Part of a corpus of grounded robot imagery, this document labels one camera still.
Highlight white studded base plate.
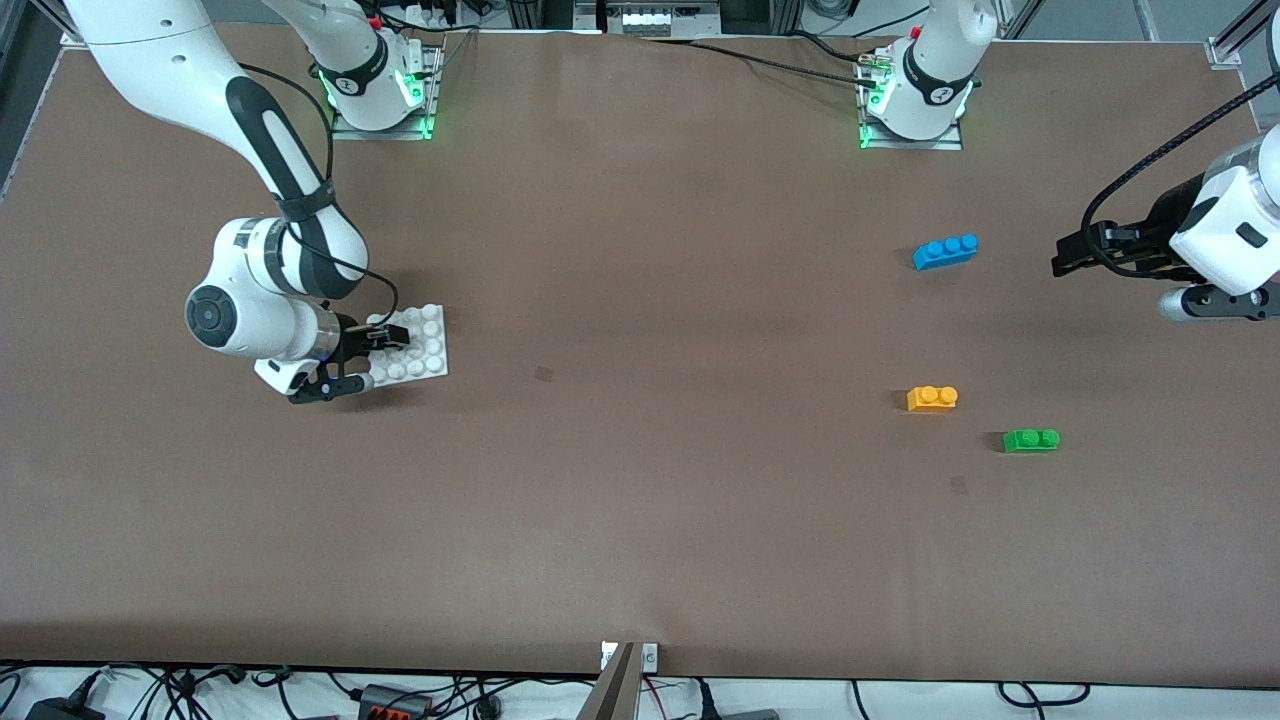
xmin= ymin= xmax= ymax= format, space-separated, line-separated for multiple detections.
xmin=362 ymin=303 xmax=450 ymax=389

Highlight blue toy block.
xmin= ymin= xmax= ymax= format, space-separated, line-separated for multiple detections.
xmin=912 ymin=234 xmax=980 ymax=271

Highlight black box orange connectors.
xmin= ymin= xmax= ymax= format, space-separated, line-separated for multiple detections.
xmin=358 ymin=684 xmax=433 ymax=720

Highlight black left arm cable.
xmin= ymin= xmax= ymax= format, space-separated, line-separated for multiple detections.
xmin=1080 ymin=10 xmax=1280 ymax=276

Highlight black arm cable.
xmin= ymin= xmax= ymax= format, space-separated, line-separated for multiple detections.
xmin=238 ymin=62 xmax=401 ymax=346
xmin=1080 ymin=10 xmax=1280 ymax=276

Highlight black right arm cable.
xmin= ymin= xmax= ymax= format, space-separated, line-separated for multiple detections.
xmin=238 ymin=62 xmax=401 ymax=346

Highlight aluminium frame rail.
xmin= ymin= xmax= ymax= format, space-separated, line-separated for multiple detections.
xmin=1215 ymin=0 xmax=1280 ymax=56

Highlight black cable across table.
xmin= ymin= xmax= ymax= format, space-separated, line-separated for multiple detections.
xmin=640 ymin=36 xmax=881 ymax=91

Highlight grey tapered post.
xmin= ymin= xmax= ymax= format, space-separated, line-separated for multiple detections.
xmin=575 ymin=642 xmax=641 ymax=720

